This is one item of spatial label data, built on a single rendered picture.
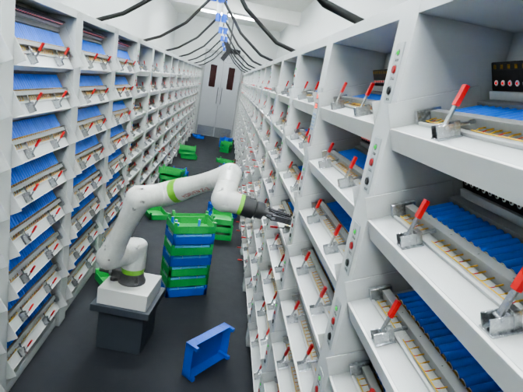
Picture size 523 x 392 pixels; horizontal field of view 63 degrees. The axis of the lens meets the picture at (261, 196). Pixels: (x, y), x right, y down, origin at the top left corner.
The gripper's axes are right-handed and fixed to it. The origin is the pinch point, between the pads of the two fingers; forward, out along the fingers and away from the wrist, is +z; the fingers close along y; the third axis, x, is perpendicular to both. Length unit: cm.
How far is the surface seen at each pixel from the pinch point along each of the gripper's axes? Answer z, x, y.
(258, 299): 7, 65, 48
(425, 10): -17, -71, -95
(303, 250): -0.6, 4.0, -24.2
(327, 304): 0, 4, -65
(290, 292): 1.4, 23.0, -22.4
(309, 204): -4.4, -13.9, -22.5
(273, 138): -6, -21, 118
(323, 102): -13, -52, -23
